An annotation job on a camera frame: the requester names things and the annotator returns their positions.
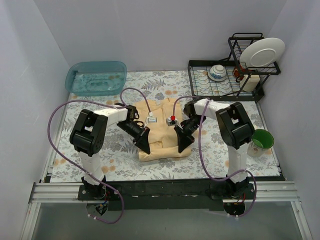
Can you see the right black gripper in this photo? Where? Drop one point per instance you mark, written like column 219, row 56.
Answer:
column 182, row 133

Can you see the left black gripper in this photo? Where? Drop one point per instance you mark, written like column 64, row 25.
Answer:
column 140, row 135

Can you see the pale yellow t shirt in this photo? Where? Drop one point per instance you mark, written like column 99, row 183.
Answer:
column 163, row 141

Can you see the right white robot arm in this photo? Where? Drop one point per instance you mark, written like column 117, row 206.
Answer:
column 236, row 130

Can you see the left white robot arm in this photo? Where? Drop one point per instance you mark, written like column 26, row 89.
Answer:
column 88, row 135

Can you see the floral table mat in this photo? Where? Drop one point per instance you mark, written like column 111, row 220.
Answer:
column 119, row 157

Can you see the black base bar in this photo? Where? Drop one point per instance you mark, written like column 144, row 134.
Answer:
column 177, row 194

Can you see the blue patterned white bowl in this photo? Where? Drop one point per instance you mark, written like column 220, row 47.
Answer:
column 217, row 73

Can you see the teal plastic basin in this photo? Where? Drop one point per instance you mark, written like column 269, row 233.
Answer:
column 96, row 78

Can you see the green cup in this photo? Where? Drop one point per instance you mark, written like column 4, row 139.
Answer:
column 261, row 141

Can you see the red mug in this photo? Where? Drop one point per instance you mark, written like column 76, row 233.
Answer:
column 239, row 71

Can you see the cream ceramic cup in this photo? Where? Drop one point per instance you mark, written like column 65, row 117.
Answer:
column 249, row 83

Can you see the white ceramic plate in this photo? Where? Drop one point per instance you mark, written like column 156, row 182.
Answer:
column 262, row 53

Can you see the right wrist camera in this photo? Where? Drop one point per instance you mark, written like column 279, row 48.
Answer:
column 171, row 121

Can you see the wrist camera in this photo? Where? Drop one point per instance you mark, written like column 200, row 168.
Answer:
column 150, row 119
column 171, row 121

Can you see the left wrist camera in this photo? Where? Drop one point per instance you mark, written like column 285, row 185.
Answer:
column 150, row 119

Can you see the black wire dish rack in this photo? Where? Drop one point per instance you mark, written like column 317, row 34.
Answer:
column 229, row 89

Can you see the aluminium frame rail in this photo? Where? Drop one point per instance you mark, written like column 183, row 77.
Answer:
column 265, row 191

